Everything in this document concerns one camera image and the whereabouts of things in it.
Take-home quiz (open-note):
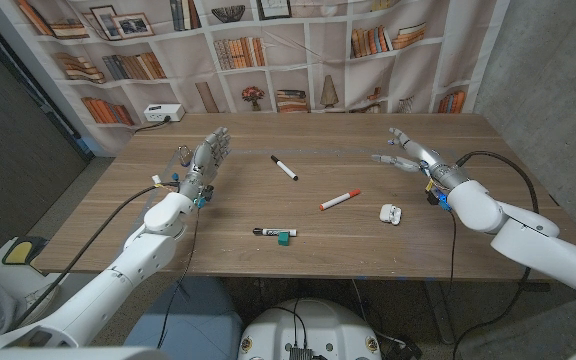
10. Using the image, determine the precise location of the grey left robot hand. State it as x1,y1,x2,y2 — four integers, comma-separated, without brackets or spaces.
177,126,233,201

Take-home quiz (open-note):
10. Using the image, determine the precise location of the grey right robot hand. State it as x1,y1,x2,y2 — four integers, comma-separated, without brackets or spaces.
370,127,470,191

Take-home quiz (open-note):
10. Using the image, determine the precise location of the white airpods case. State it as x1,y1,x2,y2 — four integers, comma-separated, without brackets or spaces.
378,203,403,227

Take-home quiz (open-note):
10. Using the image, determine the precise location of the white power strip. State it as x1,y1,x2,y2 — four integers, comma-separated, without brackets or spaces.
142,102,187,124

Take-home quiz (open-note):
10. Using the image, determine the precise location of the slim white marker black cap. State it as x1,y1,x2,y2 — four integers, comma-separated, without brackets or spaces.
269,154,300,182

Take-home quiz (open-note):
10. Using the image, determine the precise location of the printed bookshelf backdrop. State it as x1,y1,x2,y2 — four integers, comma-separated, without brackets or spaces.
0,0,512,156

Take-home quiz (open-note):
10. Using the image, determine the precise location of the thick black labelled marker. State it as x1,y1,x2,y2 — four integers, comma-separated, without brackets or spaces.
252,227,299,238

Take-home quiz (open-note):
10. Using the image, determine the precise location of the slim white marker red cap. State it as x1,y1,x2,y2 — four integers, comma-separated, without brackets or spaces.
318,188,362,212

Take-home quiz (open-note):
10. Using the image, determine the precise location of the grey table leg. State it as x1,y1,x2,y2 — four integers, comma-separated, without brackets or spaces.
420,279,457,346

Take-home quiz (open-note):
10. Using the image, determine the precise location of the blue floor mat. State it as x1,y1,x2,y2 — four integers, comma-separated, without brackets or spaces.
122,277,244,360

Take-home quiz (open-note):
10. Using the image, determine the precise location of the dark perforated panel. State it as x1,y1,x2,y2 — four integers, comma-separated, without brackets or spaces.
0,9,94,266

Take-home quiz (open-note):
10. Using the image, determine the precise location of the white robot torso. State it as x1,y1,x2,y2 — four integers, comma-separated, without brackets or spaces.
237,298,383,360

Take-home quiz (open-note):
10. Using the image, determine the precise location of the yellow and black pedal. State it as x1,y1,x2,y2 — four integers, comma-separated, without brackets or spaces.
1,235,49,266

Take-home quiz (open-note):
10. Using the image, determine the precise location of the white shoe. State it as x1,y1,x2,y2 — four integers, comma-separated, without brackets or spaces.
22,284,62,324

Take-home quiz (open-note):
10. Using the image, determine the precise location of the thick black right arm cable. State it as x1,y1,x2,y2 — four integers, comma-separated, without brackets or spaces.
451,150,540,360

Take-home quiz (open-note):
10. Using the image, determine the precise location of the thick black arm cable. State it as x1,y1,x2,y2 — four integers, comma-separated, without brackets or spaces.
7,182,182,332
451,150,540,360

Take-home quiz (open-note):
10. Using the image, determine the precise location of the black power strip cable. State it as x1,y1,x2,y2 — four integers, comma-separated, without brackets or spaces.
132,115,173,135

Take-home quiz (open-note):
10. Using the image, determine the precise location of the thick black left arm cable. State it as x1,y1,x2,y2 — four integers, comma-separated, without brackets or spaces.
7,182,182,332

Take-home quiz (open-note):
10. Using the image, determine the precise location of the thin black left wrist wire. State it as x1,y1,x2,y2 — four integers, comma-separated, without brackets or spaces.
156,204,202,350

